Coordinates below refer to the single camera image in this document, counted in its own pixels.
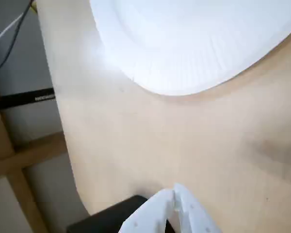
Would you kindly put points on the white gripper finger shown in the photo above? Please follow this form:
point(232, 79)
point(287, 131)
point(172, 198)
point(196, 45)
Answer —
point(196, 216)
point(150, 213)

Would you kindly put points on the black bar with white print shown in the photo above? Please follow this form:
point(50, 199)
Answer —
point(14, 100)

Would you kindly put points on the white paper plate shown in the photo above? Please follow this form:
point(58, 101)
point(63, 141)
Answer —
point(184, 36)

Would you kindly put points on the wooden partition frame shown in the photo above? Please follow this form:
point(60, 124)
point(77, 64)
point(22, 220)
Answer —
point(38, 150)

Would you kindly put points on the black ribbed pot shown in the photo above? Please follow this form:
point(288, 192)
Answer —
point(99, 218)

